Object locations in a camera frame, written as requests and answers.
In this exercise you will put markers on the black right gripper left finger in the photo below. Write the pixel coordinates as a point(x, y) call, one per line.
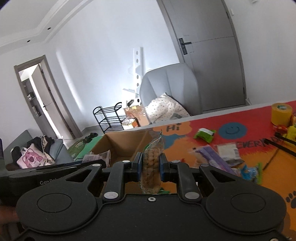
point(72, 201)

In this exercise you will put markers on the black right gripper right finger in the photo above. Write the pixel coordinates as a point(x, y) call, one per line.
point(230, 201)

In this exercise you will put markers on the blue silver snack packet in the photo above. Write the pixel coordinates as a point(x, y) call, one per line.
point(252, 174)

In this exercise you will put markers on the clear cream wafer packet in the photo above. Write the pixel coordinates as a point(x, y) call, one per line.
point(230, 154)

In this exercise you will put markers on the green snack bag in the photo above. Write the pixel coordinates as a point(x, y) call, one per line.
point(105, 156)

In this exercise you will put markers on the clear bag of biscuits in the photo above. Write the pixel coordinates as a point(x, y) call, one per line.
point(150, 179)

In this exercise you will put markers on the person's left hand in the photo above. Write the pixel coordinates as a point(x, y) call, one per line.
point(8, 215)

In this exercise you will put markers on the pink cartoon tote bag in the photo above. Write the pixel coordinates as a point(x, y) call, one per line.
point(31, 157)

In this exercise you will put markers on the green floor rug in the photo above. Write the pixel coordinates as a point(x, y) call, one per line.
point(79, 149)

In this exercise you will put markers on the colourful cartoon table mat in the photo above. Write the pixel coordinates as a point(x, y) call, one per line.
point(246, 127)

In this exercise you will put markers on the green white snack packet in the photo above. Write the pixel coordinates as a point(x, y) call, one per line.
point(205, 134)

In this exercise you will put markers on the open cardboard box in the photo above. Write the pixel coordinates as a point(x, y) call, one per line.
point(122, 145)

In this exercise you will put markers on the yellow plastic clip toy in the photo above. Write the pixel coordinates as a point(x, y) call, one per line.
point(286, 134)

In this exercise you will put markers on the grey open side door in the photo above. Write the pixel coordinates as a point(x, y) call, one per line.
point(44, 100)

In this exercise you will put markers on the black metal shoe rack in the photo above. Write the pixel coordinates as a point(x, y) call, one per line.
point(108, 118)

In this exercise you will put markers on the yellow tape roll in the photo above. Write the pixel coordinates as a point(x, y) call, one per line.
point(281, 114)

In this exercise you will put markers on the brown cardboard box on floor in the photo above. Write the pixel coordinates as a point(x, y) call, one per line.
point(137, 112)

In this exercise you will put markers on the white dotted pillow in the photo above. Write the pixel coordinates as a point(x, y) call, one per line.
point(165, 108)

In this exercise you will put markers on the grey upholstered armchair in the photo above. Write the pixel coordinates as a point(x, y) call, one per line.
point(177, 81)

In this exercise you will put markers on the white perforated board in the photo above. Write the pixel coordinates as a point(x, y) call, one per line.
point(134, 80)

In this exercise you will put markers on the grey room door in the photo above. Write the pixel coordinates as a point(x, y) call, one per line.
point(214, 55)

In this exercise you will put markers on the black door handle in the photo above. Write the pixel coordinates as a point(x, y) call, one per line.
point(183, 45)

